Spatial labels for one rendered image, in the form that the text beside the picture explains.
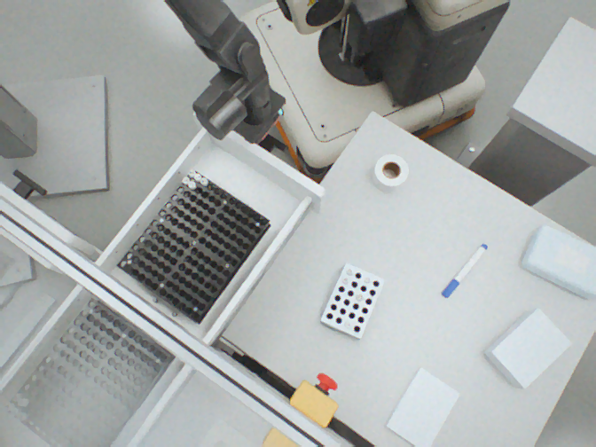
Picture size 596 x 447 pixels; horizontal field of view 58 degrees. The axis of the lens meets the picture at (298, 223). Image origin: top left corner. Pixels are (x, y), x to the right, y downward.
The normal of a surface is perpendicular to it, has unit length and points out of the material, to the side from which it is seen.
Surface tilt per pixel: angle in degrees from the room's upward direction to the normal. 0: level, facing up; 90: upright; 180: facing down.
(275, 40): 0
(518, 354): 0
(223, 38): 62
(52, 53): 0
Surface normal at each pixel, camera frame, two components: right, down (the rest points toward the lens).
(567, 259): 0.00, -0.25
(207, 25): 0.52, 0.37
